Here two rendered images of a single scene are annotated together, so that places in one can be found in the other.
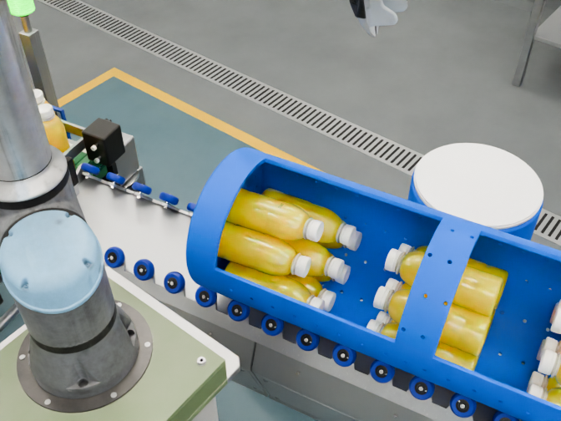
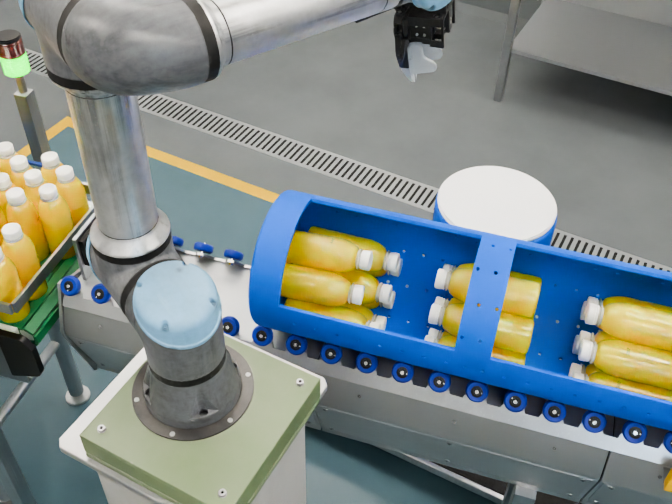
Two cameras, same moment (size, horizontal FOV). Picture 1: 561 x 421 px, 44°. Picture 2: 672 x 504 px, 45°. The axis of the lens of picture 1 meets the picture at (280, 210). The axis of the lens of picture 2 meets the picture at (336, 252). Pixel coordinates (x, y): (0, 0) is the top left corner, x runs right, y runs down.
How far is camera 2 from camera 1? 36 cm
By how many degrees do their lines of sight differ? 8
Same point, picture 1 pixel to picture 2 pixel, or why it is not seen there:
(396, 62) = (372, 86)
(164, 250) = not seen: hidden behind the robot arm
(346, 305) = (395, 328)
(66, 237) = (189, 282)
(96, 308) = (217, 342)
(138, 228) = not seen: hidden behind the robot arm
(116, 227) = not seen: hidden behind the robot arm
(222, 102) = (195, 144)
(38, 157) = (152, 215)
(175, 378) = (280, 399)
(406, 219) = (443, 241)
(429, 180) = (452, 204)
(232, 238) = (290, 276)
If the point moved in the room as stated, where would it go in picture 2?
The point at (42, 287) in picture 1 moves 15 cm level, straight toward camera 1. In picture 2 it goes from (180, 326) to (242, 399)
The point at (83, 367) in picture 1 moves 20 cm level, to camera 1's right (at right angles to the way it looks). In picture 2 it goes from (204, 397) to (337, 380)
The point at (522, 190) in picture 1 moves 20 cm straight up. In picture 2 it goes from (537, 205) to (555, 134)
